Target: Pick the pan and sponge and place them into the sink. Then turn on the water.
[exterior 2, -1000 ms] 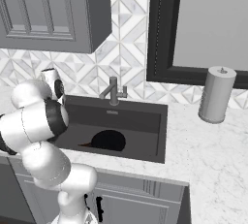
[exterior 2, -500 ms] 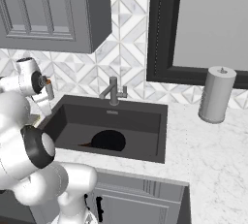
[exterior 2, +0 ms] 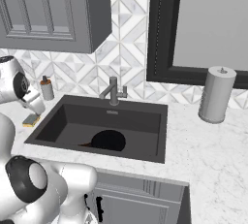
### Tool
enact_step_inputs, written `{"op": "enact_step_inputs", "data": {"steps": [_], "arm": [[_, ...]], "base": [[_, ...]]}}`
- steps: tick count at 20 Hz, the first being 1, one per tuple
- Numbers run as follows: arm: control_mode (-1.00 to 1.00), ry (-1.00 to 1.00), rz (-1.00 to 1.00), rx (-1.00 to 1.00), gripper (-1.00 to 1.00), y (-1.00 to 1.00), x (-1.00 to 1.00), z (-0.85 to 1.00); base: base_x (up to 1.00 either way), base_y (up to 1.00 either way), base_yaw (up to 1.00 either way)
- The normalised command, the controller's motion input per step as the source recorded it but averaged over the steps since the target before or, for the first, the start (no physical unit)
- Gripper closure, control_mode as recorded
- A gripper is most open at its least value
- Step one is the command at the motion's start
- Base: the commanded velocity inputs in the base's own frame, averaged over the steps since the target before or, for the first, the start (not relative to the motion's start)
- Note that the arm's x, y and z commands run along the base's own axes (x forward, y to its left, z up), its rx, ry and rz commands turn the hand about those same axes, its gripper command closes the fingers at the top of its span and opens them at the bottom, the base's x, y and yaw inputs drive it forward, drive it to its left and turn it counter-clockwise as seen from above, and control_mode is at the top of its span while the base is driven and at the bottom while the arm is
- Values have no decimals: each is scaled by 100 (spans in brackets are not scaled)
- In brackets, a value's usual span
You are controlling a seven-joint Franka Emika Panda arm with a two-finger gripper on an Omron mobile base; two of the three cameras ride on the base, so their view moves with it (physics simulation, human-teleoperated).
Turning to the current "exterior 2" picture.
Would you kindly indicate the grey soap dispenser bottle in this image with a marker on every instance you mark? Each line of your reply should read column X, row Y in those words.
column 47, row 89

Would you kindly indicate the black framed window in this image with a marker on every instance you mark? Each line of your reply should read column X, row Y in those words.
column 200, row 27

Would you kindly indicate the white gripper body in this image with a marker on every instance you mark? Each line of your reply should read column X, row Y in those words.
column 35, row 102

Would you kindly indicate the grey paper towel roll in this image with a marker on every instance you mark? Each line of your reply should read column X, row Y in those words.
column 217, row 94

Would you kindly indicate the grey base cupboard door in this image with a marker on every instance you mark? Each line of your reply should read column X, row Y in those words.
column 135, row 202

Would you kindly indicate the dark grey sink basin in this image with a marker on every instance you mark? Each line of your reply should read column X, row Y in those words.
column 106, row 127

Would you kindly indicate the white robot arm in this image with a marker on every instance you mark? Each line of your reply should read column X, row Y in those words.
column 38, row 182

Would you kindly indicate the black pan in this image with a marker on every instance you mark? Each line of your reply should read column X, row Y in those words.
column 108, row 140

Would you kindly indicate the grey wall cupboard door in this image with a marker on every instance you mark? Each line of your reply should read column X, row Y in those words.
column 42, row 11

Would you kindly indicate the yellow and grey sponge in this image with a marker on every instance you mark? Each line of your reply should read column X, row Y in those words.
column 30, row 121

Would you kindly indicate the grey metal tap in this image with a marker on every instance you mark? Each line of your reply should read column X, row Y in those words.
column 113, row 92

